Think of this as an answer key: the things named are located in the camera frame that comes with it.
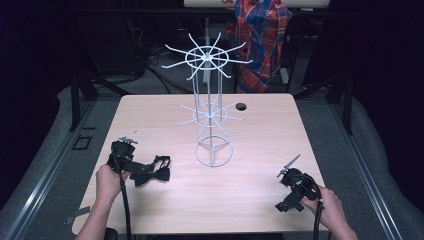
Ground black metal stand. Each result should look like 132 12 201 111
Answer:
292 71 355 136
68 68 132 133

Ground black floor cables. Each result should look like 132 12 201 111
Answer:
143 44 195 95

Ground person's left hand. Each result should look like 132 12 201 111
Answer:
95 163 132 205

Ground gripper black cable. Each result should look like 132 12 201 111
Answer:
299 172 325 240
113 151 133 240

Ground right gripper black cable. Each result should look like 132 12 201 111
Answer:
299 172 325 240

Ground black bow tie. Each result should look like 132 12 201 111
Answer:
134 154 172 187

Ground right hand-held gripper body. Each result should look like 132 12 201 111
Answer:
276 153 322 202

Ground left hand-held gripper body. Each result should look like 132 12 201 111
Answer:
106 135 139 174

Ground person's right hand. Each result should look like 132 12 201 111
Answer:
299 185 348 232

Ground red blue plaid cloth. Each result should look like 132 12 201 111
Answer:
225 0 294 95

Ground white wire display rack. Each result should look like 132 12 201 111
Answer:
161 31 254 168

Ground aluminium floor rail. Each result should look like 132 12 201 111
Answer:
328 99 405 240
2 99 98 240

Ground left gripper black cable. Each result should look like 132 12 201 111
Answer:
113 151 133 240

